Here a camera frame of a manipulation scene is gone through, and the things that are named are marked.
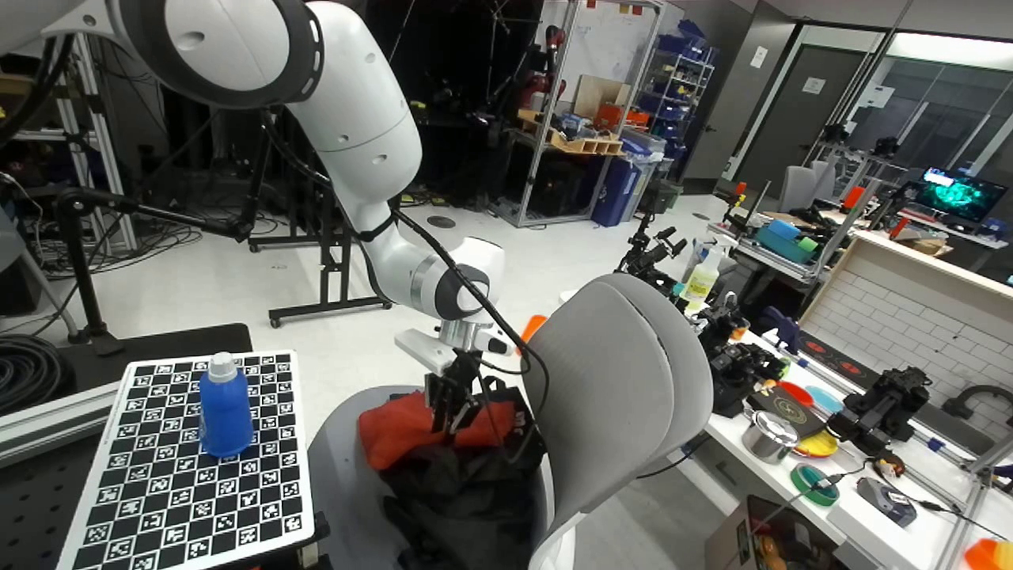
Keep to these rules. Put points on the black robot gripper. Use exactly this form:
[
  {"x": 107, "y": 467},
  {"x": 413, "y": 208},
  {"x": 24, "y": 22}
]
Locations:
[{"x": 451, "y": 357}]

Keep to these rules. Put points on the orange red cloth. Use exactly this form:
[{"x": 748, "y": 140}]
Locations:
[{"x": 402, "y": 426}]

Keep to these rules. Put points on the black fabric bag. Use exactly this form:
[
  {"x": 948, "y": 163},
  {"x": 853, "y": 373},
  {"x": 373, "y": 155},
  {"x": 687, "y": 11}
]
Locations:
[{"x": 466, "y": 507}]

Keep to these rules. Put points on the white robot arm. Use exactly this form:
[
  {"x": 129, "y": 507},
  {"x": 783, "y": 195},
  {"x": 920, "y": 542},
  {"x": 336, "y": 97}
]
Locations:
[{"x": 320, "y": 63}]

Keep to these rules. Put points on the grey mesh office chair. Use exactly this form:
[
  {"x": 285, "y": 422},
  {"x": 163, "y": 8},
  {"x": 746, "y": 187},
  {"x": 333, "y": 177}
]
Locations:
[{"x": 617, "y": 379}]

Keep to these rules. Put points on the blue plastic bottle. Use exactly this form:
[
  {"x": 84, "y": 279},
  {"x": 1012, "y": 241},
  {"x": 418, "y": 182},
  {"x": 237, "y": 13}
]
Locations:
[{"x": 226, "y": 421}]

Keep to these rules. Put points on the checkerboard calibration board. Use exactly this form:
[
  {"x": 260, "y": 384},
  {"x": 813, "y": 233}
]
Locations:
[{"x": 157, "y": 502}]

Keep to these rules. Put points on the metal cup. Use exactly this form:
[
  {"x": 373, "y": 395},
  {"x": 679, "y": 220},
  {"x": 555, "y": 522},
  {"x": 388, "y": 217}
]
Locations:
[{"x": 770, "y": 439}]

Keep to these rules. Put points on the white pegboard panel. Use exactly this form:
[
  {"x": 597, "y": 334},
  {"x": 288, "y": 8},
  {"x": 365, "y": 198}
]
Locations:
[{"x": 891, "y": 306}]

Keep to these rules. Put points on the white desk with gear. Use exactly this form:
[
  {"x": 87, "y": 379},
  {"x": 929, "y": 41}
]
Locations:
[{"x": 965, "y": 518}]

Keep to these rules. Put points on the teal screen monitor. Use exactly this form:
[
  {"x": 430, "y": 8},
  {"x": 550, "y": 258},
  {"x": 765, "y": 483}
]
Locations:
[{"x": 958, "y": 198}]

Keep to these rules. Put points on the black camera tripod stand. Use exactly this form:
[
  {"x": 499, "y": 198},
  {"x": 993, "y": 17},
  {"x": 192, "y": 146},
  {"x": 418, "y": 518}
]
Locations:
[{"x": 330, "y": 237}]

